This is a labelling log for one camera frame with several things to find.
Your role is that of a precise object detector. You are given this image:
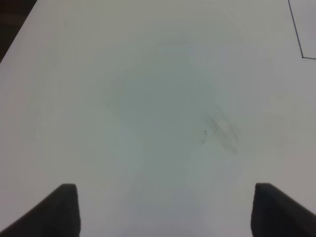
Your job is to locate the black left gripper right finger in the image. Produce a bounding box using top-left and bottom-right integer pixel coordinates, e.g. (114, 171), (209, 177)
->
(250, 183), (316, 237)

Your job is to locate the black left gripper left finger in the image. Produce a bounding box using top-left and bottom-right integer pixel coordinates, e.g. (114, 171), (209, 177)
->
(0, 184), (81, 237)

